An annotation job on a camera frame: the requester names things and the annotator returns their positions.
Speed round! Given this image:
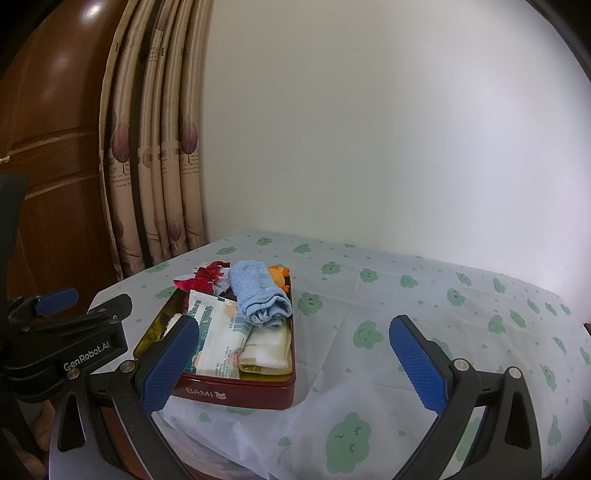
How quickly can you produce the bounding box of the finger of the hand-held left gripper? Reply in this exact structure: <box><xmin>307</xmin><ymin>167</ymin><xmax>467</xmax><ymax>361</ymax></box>
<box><xmin>7</xmin><ymin>288</ymin><xmax>80</xmax><ymax>324</ymax></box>
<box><xmin>76</xmin><ymin>294</ymin><xmax>134</xmax><ymax>326</ymax></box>

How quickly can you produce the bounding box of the beige patterned curtain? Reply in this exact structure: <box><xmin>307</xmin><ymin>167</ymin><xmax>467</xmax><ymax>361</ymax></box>
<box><xmin>99</xmin><ymin>0</ymin><xmax>213</xmax><ymax>282</ymax></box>

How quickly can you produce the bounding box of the orange squeeze toy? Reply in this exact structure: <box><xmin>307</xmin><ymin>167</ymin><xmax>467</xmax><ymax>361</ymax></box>
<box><xmin>267</xmin><ymin>264</ymin><xmax>293</xmax><ymax>294</ymax></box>

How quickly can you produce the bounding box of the red frilly cloth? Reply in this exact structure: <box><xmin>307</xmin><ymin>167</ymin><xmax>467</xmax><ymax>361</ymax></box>
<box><xmin>174</xmin><ymin>260</ymin><xmax>232</xmax><ymax>296</ymax></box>

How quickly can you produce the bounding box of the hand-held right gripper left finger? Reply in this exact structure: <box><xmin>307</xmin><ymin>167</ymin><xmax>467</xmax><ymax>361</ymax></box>
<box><xmin>48</xmin><ymin>315</ymin><xmax>200</xmax><ymax>480</ymax></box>

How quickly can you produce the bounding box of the white tissue packet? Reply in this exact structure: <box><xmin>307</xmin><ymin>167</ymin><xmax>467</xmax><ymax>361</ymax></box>
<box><xmin>185</xmin><ymin>291</ymin><xmax>254</xmax><ymax>380</ymax></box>

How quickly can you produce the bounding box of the light blue towel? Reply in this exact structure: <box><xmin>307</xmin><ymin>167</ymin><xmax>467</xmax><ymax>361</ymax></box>
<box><xmin>228</xmin><ymin>259</ymin><xmax>294</xmax><ymax>329</ymax></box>

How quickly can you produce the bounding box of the cloud print tablecloth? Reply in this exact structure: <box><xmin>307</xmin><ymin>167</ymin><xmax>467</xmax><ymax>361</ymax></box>
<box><xmin>88</xmin><ymin>230</ymin><xmax>591</xmax><ymax>480</ymax></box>

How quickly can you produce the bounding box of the person's left hand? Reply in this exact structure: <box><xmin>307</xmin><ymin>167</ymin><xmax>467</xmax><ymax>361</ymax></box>
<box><xmin>28</xmin><ymin>406</ymin><xmax>54</xmax><ymax>462</ymax></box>

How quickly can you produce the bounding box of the white sock gold print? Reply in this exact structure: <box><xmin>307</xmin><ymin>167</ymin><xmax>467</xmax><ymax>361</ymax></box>
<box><xmin>236</xmin><ymin>328</ymin><xmax>293</xmax><ymax>372</ymax></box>

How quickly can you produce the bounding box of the red tin box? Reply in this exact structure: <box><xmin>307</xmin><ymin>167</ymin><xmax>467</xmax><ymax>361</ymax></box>
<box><xmin>133</xmin><ymin>272</ymin><xmax>297</xmax><ymax>411</ymax></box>

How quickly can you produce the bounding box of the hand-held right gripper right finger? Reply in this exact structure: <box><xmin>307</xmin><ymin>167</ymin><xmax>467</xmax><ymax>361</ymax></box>
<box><xmin>389</xmin><ymin>315</ymin><xmax>543</xmax><ymax>480</ymax></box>

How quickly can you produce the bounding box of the brown wooden door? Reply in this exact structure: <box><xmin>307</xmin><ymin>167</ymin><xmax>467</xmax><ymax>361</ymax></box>
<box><xmin>0</xmin><ymin>0</ymin><xmax>134</xmax><ymax>324</ymax></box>

